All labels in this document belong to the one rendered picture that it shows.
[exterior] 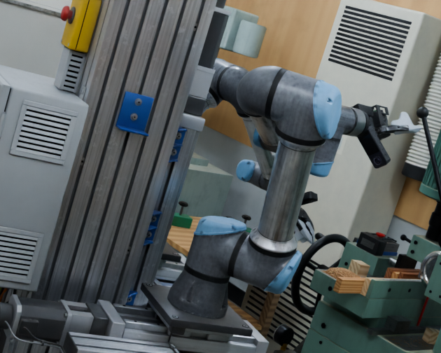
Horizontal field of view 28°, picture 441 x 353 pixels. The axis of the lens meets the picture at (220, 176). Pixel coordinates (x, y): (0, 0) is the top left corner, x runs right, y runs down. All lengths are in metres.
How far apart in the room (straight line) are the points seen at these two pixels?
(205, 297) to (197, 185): 2.66
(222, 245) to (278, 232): 0.15
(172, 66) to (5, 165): 0.46
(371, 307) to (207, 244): 0.60
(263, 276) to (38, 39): 3.27
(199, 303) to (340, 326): 0.62
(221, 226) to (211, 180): 2.72
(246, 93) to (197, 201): 2.89
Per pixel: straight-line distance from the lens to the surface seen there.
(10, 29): 5.04
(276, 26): 5.10
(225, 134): 5.25
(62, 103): 2.02
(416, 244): 2.69
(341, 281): 2.42
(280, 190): 1.99
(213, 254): 2.11
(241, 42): 4.58
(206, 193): 4.82
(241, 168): 2.99
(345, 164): 4.19
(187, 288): 2.14
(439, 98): 4.08
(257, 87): 1.92
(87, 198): 2.15
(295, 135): 1.91
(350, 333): 2.60
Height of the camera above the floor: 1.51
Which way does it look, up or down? 10 degrees down
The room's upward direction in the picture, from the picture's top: 17 degrees clockwise
